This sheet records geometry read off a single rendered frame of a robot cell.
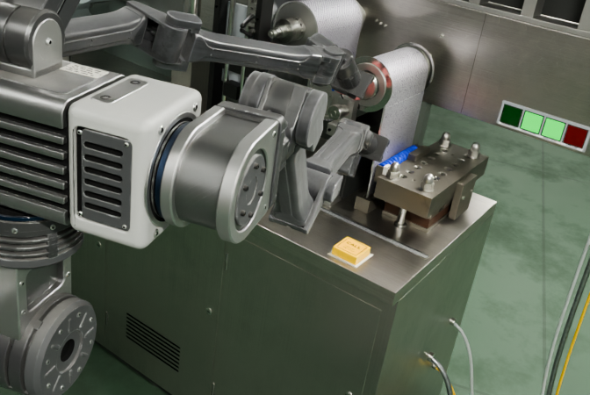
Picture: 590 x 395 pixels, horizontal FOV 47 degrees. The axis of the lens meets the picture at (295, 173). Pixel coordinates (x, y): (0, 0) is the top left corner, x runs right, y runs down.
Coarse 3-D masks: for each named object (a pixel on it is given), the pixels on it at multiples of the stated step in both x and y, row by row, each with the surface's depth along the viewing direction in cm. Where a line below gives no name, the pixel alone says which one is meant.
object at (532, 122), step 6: (528, 114) 188; (534, 114) 187; (522, 120) 190; (528, 120) 189; (534, 120) 188; (540, 120) 187; (522, 126) 190; (528, 126) 189; (534, 126) 188; (534, 132) 189
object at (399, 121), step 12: (420, 96) 194; (384, 108) 178; (396, 108) 184; (408, 108) 191; (420, 108) 198; (384, 120) 180; (396, 120) 187; (408, 120) 194; (384, 132) 183; (396, 132) 190; (408, 132) 197; (396, 144) 193; (408, 144) 201; (384, 156) 189; (372, 168) 185
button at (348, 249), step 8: (344, 240) 170; (352, 240) 170; (336, 248) 166; (344, 248) 166; (352, 248) 166; (360, 248) 167; (368, 248) 167; (344, 256) 165; (352, 256) 164; (360, 256) 164
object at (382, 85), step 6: (426, 60) 194; (360, 66) 177; (366, 66) 176; (372, 66) 175; (372, 72) 176; (378, 72) 174; (378, 78) 175; (384, 78) 174; (378, 84) 176; (384, 84) 175; (378, 90) 176; (384, 90) 175; (378, 96) 177; (360, 102) 180; (366, 102) 179; (372, 102) 178; (378, 102) 177
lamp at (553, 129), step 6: (546, 120) 186; (552, 120) 185; (546, 126) 186; (552, 126) 185; (558, 126) 184; (564, 126) 184; (546, 132) 187; (552, 132) 186; (558, 132) 185; (552, 138) 186; (558, 138) 185
